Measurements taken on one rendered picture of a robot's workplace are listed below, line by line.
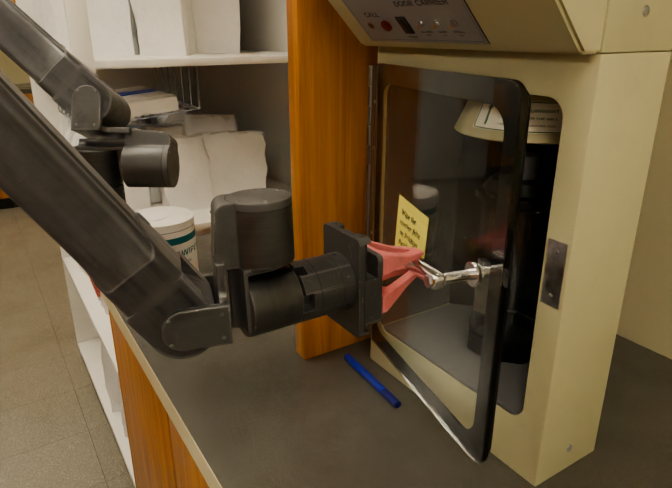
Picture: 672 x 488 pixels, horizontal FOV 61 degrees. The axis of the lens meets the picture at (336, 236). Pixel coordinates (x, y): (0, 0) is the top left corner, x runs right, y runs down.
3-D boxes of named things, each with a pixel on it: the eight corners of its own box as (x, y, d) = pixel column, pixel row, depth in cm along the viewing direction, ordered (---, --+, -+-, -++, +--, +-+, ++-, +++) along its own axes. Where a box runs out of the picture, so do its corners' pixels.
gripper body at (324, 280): (376, 237, 52) (305, 253, 48) (374, 334, 55) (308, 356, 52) (338, 218, 57) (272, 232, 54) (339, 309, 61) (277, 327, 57)
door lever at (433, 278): (432, 257, 64) (434, 235, 63) (480, 290, 56) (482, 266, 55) (389, 263, 63) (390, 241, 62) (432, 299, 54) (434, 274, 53)
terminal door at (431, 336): (372, 333, 87) (378, 61, 73) (486, 470, 60) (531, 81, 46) (367, 334, 87) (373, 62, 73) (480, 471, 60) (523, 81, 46)
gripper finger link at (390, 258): (443, 240, 57) (365, 260, 52) (439, 304, 59) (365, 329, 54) (401, 222, 62) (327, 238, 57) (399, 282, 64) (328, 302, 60)
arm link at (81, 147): (81, 134, 74) (61, 142, 69) (133, 134, 74) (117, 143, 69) (88, 185, 77) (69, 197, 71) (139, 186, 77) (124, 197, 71)
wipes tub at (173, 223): (187, 267, 124) (181, 201, 119) (209, 289, 113) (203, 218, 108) (126, 280, 117) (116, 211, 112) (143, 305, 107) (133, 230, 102)
